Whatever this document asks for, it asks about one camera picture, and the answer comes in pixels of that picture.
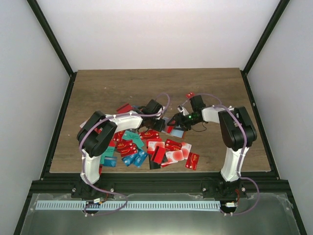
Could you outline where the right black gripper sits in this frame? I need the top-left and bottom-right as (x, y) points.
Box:
(167, 113), (200, 132)

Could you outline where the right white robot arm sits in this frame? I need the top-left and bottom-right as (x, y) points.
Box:
(167, 93), (257, 197)

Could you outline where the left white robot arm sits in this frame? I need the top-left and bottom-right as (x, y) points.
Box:
(77, 99), (168, 198)

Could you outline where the red gold card upper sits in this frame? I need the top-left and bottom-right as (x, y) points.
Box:
(139, 130), (160, 140)

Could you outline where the teal VIP card centre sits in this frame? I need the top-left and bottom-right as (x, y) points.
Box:
(122, 130), (144, 148)

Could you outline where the lone red card far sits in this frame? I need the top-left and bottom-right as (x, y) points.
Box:
(186, 92), (195, 99)

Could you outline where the red stripe card pile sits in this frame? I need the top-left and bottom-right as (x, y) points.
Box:
(150, 146), (166, 164)

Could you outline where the white red circle card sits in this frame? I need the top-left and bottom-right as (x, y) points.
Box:
(161, 142), (192, 167)

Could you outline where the red gold VIP card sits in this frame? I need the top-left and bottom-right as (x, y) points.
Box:
(116, 140), (137, 157)

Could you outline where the blue VIP card lower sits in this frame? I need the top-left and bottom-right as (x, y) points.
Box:
(122, 149), (148, 167)

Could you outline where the red VIP card right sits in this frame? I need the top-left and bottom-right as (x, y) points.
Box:
(185, 152), (200, 170)

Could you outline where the teal card left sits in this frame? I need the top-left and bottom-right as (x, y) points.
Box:
(100, 146), (115, 165)

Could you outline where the light blue slotted strip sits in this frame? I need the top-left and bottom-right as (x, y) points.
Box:
(35, 200), (221, 212)

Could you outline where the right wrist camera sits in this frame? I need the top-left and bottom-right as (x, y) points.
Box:
(178, 105), (189, 116)

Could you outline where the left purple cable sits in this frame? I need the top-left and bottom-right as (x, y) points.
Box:
(79, 93), (171, 217)

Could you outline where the purple cable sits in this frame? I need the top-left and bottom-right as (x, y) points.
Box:
(184, 93), (260, 217)
(79, 93), (171, 217)

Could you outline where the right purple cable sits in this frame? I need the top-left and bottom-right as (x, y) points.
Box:
(184, 93), (260, 217)

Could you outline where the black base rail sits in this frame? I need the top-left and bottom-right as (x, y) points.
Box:
(28, 172), (291, 199)

